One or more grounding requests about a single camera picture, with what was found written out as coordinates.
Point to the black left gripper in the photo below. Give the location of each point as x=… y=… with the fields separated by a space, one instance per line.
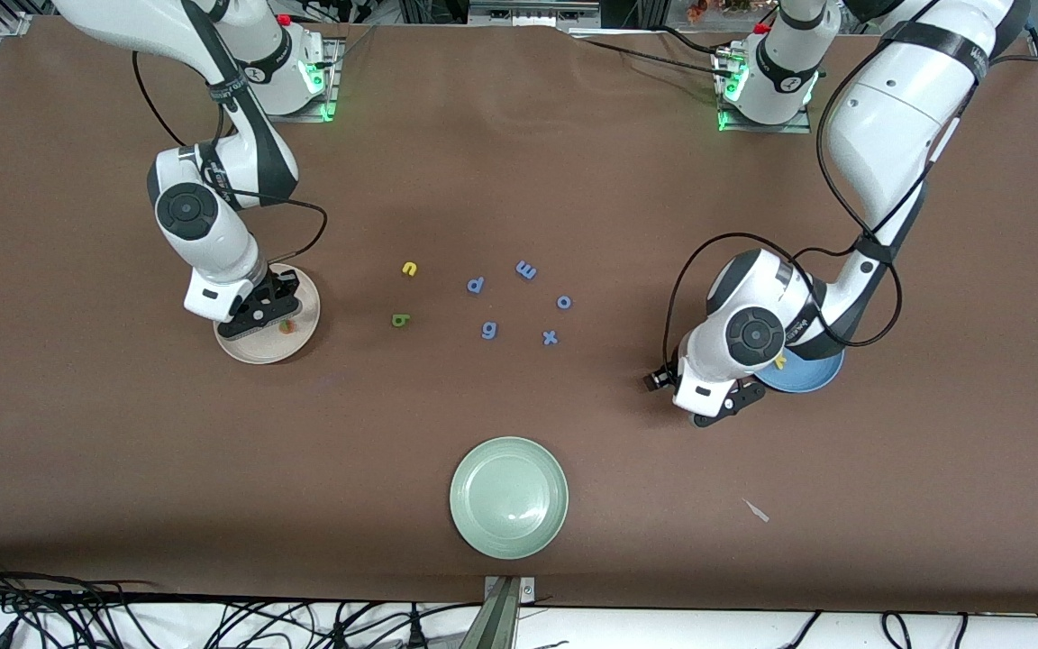
x=664 y=382

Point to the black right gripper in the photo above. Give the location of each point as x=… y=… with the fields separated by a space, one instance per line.
x=279 y=289

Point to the beige round plate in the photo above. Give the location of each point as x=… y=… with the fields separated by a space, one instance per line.
x=294 y=344

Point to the green foam letter b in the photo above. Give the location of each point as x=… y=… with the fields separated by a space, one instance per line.
x=396 y=321

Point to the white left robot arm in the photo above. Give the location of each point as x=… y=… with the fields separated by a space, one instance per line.
x=888 y=117

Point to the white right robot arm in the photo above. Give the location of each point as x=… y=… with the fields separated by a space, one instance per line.
x=204 y=216

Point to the blue round plate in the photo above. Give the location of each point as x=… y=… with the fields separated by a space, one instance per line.
x=812 y=379

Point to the small white paper scrap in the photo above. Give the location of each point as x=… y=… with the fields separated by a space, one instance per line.
x=756 y=510

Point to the blue foam letter m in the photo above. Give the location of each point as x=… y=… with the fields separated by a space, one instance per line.
x=525 y=269

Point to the blue foam letter g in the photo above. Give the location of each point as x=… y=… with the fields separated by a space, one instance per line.
x=489 y=335

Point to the green round plate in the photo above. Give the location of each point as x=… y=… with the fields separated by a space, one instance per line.
x=508 y=498

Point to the blue foam letter p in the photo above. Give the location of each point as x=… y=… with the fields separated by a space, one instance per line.
x=471 y=287

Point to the brown table cover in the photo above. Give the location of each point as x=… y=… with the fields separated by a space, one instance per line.
x=519 y=180

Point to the silver metal box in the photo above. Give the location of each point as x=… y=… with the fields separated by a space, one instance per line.
x=528 y=13

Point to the orange background object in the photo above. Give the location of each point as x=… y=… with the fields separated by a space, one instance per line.
x=708 y=9

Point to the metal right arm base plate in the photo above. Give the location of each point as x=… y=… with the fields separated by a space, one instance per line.
x=325 y=113

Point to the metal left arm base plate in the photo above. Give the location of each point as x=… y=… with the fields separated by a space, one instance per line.
x=780 y=129

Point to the metal table edge bracket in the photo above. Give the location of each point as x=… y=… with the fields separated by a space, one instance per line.
x=501 y=622

